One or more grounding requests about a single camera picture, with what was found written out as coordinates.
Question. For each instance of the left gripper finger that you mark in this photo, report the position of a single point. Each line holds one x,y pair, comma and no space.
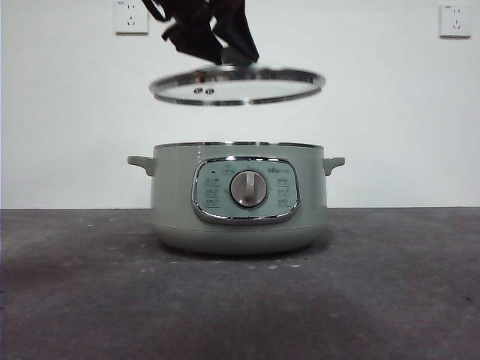
236,26
193,33

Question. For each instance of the glass lid with green knob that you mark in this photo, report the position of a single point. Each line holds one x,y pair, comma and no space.
262,84

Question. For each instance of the pale green electric cooking pot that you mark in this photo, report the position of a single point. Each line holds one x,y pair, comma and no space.
176,210

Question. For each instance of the white wall socket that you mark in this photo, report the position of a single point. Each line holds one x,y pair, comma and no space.
455,21
131,18

